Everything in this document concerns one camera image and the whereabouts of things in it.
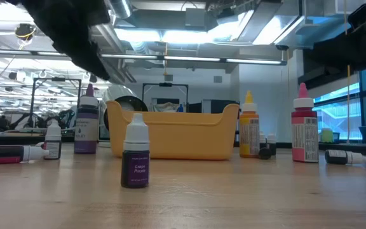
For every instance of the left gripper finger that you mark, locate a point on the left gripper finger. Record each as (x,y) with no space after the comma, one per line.
(84,54)

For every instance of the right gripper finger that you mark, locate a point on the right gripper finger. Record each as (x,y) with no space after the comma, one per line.
(332,54)

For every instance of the large violet food colouring bottle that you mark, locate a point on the large violet food colouring bottle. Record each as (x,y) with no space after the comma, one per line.
(86,127)

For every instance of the large pink food colouring bottle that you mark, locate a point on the large pink food colouring bottle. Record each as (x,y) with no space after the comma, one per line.
(303,136)

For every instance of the small white-labelled dropper bottle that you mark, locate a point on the small white-labelled dropper bottle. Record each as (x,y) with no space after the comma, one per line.
(53,136)

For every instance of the large blue food colouring bottle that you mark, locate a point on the large blue food colouring bottle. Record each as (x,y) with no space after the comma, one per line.
(180,109)

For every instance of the large yellow food colouring bottle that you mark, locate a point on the large yellow food colouring bottle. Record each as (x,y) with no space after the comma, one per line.
(249,133)

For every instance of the yellow plastic bin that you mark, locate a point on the yellow plastic bin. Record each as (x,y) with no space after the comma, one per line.
(176,136)

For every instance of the grape purple dropper bottle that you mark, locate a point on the grape purple dropper bottle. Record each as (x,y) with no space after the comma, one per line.
(135,168)

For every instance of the small red-labelled dropper bottle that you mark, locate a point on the small red-labelled dropper bottle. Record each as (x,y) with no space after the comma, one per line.
(8,154)

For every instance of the black ceiling device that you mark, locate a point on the black ceiling device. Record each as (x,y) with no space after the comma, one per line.
(25,31)

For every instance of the background black robot arms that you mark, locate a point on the background black robot arms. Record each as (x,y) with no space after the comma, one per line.
(43,121)

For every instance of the green cup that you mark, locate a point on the green cup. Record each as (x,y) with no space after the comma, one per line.
(327,136)

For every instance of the long ceiling light bar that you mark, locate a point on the long ceiling light bar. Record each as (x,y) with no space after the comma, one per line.
(189,58)

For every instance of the silver ceiling duct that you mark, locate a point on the silver ceiling duct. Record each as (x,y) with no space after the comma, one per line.
(119,8)

